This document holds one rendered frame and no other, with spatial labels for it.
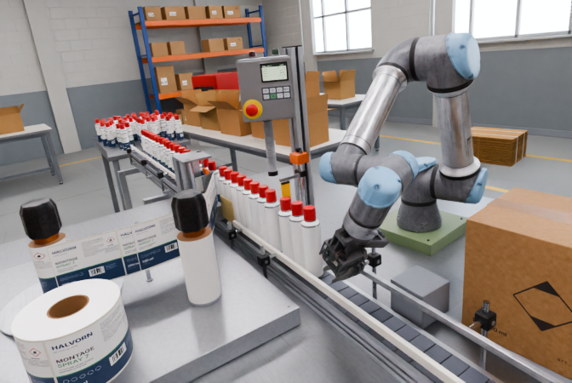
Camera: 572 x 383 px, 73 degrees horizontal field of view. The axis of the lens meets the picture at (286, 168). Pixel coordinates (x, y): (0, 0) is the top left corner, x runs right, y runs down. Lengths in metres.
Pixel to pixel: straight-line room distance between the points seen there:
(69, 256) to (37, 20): 7.43
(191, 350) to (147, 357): 0.09
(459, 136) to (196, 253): 0.78
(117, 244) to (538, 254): 1.00
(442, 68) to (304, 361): 0.77
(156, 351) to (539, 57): 6.09
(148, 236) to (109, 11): 7.81
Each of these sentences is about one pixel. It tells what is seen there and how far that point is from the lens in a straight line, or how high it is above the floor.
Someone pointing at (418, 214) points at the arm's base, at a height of 0.93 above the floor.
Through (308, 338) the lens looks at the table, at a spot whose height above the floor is 0.83.
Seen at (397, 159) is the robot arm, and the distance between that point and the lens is 0.86.
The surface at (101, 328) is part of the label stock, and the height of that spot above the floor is 1.00.
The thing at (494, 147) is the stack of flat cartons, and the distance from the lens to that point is 5.08.
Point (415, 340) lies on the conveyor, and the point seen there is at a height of 0.88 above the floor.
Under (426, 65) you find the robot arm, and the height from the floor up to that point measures 1.42.
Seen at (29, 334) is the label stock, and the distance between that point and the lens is 0.93.
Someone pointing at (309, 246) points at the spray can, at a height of 0.98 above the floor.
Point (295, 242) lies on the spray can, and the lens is 1.11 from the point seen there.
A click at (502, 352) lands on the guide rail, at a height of 0.96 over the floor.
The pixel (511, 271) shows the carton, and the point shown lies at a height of 1.03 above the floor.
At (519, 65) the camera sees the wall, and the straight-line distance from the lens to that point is 6.57.
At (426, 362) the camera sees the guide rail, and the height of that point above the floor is 0.91.
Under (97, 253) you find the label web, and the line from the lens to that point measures 1.20.
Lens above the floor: 1.49
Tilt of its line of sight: 17 degrees down
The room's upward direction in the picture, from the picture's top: 6 degrees counter-clockwise
